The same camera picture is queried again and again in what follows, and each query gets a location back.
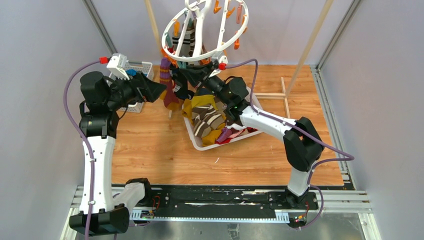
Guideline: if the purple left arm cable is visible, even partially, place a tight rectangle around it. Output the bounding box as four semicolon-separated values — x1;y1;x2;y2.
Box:
62;59;110;240

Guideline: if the purple sock in basket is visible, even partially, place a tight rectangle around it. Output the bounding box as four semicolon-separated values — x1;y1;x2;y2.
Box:
215;127;233;144

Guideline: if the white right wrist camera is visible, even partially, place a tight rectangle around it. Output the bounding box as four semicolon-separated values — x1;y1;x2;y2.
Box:
211;54;228;71

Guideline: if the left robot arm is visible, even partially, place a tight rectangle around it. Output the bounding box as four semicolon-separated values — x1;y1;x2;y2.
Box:
69;71;166;238

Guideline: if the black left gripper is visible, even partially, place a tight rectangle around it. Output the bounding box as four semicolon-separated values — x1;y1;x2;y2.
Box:
106;70;166;111

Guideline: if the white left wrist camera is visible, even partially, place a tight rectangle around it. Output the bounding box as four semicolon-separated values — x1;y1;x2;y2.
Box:
106;53;130;80

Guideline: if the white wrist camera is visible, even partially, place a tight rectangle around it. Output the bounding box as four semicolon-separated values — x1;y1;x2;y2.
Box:
106;53;130;80
211;54;228;71

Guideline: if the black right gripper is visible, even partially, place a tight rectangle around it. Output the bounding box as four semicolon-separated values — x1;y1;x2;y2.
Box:
179;63;230;107

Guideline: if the red sock in basket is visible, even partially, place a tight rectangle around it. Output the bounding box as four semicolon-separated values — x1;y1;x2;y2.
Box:
218;127;260;145

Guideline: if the brown white striped sock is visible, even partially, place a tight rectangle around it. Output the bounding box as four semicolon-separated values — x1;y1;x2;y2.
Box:
191;104;226;138

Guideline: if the mustard yellow sock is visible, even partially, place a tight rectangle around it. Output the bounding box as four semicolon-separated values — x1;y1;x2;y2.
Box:
182;94;224;120

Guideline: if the white round clip hanger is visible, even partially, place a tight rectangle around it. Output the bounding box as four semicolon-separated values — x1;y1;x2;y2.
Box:
160;0;250;63

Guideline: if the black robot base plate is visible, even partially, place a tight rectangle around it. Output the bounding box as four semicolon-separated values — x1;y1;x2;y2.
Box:
136;185;319;220

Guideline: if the white sock basket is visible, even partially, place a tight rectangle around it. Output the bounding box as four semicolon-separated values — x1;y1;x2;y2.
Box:
183;89;261;151

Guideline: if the purple maroon mustard hanging sock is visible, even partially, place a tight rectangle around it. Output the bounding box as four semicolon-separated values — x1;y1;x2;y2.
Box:
159;57;181;111

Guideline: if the small white perforated basket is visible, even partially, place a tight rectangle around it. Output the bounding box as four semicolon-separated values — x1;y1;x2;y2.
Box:
124;60;154;114

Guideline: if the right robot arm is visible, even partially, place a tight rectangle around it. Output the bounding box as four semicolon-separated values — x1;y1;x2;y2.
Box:
171;63;325;209

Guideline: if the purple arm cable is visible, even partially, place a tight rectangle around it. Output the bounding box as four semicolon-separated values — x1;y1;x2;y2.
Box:
225;58;355;230
62;59;110;240

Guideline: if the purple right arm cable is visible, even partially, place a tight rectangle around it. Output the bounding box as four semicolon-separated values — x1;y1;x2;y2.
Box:
225;58;355;230

